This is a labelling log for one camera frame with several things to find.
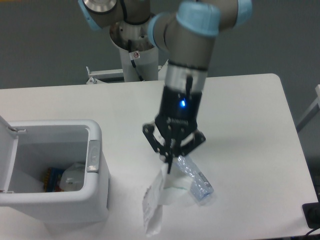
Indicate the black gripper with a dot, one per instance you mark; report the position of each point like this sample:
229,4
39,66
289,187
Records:
177,120

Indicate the white plastic wrapper bag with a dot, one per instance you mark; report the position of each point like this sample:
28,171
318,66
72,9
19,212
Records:
170,187

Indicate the clear plastic water bottle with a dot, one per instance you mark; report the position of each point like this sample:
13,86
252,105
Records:
201,188

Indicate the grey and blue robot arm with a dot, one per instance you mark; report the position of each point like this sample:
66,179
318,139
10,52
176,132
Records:
188,36

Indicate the white crumpled trash in bin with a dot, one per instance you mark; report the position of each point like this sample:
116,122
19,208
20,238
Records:
72,178

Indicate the white trash can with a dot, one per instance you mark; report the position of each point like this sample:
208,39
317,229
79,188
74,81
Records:
29,148

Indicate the black device at table edge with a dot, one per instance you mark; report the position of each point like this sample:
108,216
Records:
312,214

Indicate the white metal base bracket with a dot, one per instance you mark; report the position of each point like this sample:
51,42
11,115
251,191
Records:
117,75

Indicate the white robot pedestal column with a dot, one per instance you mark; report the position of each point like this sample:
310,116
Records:
139,58

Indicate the white metal frame at right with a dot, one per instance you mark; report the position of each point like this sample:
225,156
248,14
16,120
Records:
310,112

